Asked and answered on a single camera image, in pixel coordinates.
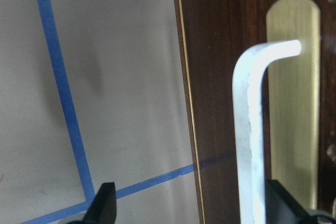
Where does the brass handle plate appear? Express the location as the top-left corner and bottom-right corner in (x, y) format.
(266, 0), (320, 209)

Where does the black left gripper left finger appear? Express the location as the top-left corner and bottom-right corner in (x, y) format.
(80, 182), (117, 224)

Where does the white drawer handle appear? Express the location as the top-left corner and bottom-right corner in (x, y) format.
(232, 40), (301, 223)

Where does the dark wooden drawer cabinet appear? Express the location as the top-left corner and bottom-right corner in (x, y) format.
(174, 0), (335, 223)

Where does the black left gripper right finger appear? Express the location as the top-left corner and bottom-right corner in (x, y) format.
(265, 180), (318, 224)

